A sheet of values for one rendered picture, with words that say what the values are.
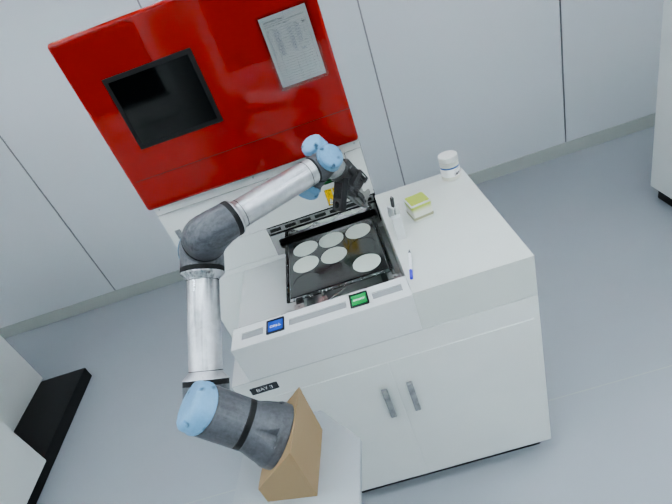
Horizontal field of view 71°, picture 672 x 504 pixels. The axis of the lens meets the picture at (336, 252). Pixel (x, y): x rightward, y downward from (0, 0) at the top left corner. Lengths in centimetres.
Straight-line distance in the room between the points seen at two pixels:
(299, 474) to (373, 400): 55
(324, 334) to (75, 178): 263
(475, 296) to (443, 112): 218
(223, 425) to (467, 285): 74
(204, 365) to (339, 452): 40
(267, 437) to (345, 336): 42
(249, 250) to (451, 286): 91
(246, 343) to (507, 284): 77
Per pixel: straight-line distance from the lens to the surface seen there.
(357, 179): 161
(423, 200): 161
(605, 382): 234
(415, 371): 157
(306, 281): 165
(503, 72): 352
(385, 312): 137
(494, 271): 139
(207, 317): 126
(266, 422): 112
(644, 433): 222
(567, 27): 364
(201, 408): 110
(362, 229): 181
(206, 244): 119
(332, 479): 123
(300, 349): 143
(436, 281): 137
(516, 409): 186
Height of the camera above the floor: 184
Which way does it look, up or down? 33 degrees down
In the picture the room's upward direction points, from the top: 21 degrees counter-clockwise
